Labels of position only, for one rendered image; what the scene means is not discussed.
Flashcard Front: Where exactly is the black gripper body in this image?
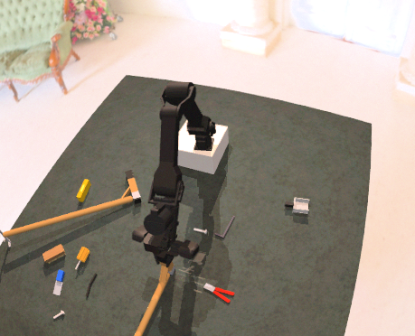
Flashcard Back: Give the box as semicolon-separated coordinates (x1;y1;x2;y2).
132;221;199;259

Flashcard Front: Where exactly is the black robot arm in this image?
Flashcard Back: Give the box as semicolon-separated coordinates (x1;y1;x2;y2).
144;81;216;254

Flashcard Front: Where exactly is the orange flat bar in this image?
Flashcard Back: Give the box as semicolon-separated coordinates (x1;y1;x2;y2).
42;244;65;264

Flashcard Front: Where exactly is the yellow rectangular block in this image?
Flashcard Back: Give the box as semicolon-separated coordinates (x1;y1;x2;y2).
77;179;91;202

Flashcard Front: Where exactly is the yellow-handled screwdriver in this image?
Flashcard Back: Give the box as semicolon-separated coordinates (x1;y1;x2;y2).
75;247;90;269

